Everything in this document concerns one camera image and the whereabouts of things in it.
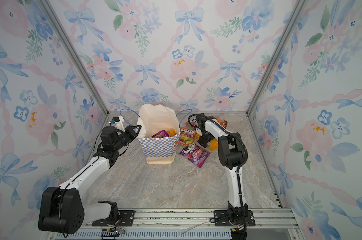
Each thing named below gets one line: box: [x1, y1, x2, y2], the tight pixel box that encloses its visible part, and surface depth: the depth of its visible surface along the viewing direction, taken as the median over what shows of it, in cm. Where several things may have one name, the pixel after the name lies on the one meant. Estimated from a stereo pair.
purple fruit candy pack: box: [178, 145, 212, 169], surface depth 97 cm
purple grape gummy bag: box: [151, 130, 169, 138], surface depth 91 cm
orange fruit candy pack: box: [178, 127, 196, 147], surface depth 102 cm
